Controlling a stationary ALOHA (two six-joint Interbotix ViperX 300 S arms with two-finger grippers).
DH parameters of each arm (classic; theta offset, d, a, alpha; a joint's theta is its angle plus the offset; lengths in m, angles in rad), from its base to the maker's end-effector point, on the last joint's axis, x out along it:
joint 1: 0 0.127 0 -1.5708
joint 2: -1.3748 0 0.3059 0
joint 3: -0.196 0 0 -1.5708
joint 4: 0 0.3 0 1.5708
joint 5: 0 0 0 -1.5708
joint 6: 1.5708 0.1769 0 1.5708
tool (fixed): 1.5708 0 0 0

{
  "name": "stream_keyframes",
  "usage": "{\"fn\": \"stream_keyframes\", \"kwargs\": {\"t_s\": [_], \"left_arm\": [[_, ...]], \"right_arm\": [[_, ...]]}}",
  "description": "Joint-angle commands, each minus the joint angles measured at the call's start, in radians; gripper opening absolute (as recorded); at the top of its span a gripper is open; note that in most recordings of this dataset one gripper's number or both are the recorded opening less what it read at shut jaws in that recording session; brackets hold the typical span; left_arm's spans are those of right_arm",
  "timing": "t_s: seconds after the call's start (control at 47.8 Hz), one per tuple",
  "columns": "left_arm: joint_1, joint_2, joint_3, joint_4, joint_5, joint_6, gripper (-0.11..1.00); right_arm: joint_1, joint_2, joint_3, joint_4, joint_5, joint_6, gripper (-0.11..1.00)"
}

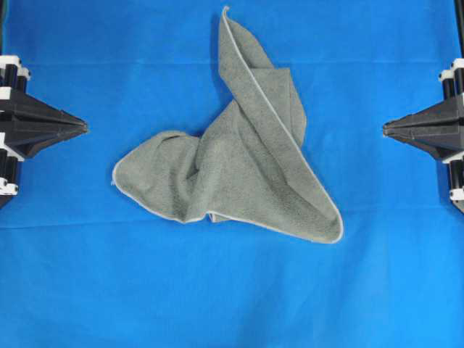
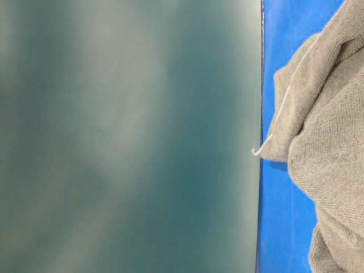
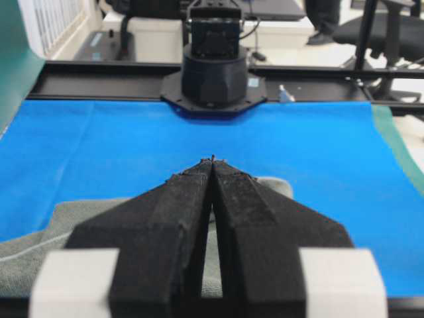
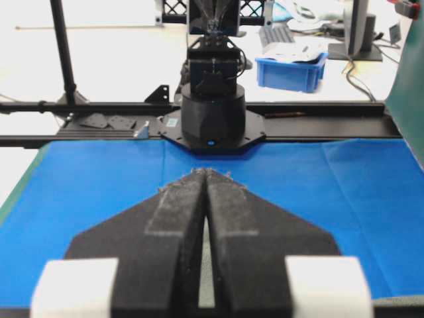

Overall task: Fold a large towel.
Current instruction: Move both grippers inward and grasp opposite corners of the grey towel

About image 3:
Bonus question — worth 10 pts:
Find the black aluminium frame rail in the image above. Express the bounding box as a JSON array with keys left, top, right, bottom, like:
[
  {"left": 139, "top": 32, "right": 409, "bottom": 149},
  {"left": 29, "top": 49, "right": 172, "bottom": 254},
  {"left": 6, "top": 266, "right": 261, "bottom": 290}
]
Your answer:
[{"left": 28, "top": 61, "right": 423, "bottom": 101}]

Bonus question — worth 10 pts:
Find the green backdrop sheet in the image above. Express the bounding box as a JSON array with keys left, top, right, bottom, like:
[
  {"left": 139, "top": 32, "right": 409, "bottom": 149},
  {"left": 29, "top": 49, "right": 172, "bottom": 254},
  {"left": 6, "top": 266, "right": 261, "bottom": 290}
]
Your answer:
[{"left": 1, "top": 1, "right": 45, "bottom": 132}]

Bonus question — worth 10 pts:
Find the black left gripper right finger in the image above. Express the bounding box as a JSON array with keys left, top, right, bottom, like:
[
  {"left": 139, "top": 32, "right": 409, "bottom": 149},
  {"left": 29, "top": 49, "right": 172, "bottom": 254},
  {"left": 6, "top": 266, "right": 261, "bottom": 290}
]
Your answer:
[{"left": 211, "top": 158, "right": 388, "bottom": 318}]

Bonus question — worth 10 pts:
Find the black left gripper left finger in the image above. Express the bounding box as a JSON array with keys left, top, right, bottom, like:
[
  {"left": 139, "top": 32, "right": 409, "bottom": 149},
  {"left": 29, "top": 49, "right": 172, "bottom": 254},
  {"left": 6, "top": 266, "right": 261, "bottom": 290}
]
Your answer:
[{"left": 28, "top": 158, "right": 213, "bottom": 318}]

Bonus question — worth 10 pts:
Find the black office chair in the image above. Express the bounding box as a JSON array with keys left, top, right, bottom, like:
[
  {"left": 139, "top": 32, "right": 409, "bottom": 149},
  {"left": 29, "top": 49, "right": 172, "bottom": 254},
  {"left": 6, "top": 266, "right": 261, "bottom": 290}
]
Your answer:
[{"left": 333, "top": 1, "right": 423, "bottom": 102}]

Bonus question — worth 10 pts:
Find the blue table cloth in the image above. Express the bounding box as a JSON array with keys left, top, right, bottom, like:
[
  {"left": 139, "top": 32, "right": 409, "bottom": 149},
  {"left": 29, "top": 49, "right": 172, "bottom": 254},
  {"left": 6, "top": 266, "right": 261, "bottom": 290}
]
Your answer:
[{"left": 1, "top": 100, "right": 423, "bottom": 297}]

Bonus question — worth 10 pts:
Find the grey green towel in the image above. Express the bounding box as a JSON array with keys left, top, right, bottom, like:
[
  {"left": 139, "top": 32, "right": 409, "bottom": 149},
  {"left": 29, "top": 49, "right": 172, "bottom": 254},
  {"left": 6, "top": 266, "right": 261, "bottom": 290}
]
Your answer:
[{"left": 0, "top": 177, "right": 294, "bottom": 297}]

